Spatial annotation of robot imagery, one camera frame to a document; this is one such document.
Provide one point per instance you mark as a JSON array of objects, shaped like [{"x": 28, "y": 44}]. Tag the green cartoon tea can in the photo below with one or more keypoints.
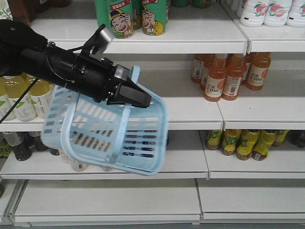
[
  {"x": 154, "y": 17},
  {"x": 121, "y": 18}
]

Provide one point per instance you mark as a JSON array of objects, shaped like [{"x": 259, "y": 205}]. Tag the pale yellow drink bottle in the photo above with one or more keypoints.
[
  {"x": 40, "y": 95},
  {"x": 15, "y": 87}
]

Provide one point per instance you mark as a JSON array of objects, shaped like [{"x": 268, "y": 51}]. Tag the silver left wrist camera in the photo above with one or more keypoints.
[{"x": 101, "y": 39}]

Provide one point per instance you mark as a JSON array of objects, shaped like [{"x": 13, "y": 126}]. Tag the light blue plastic basket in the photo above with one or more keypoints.
[{"x": 122, "y": 137}]

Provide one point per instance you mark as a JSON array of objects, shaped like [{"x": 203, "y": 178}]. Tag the orange C100 juice bottle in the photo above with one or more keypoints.
[{"x": 216, "y": 78}]

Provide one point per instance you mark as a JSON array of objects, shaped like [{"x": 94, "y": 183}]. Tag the yellow lemon tea bottle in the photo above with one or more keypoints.
[
  {"x": 246, "y": 142},
  {"x": 213, "y": 139},
  {"x": 230, "y": 138},
  {"x": 261, "y": 148}
]

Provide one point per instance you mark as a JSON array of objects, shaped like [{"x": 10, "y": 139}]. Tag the white peach drink bottle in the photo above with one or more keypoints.
[
  {"x": 254, "y": 12},
  {"x": 277, "y": 13}
]

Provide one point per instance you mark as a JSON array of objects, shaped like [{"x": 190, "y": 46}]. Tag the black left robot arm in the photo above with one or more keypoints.
[{"x": 22, "y": 50}]

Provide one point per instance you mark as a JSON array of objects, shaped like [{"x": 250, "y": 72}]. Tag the orange C100 bottle right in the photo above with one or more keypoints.
[{"x": 260, "y": 65}]

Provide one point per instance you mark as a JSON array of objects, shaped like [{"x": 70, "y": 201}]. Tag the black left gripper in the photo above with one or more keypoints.
[{"x": 101, "y": 80}]

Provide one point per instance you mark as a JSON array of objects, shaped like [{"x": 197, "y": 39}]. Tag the orange juice bottle barcode label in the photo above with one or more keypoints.
[{"x": 235, "y": 72}]

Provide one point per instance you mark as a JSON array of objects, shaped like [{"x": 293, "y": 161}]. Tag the orange vitamin drink bottle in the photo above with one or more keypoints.
[{"x": 77, "y": 166}]

